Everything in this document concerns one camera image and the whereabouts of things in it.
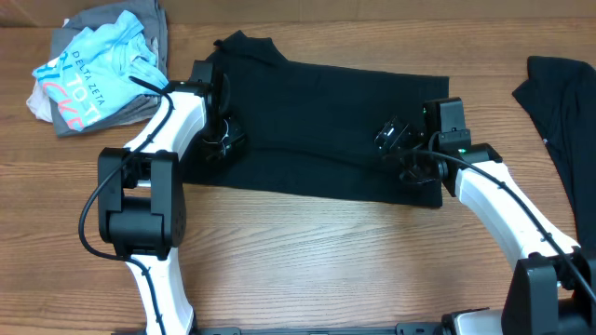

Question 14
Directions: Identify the black t-shirt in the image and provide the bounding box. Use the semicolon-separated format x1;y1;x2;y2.
182;32;449;208

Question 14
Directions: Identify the white folded garment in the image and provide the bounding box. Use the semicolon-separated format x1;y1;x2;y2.
25;18;71;124

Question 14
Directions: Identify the light blue printed t-shirt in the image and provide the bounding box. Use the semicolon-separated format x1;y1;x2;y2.
33;10;168;132

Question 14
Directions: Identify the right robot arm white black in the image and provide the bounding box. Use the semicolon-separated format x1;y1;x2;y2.
374;118;595;334

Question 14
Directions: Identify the grey folded garment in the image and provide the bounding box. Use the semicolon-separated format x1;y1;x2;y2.
48;0;168;137

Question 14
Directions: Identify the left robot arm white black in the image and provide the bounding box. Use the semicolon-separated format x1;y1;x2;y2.
95;81;246;334

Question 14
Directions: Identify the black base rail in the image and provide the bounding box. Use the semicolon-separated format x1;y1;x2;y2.
111;320;527;335

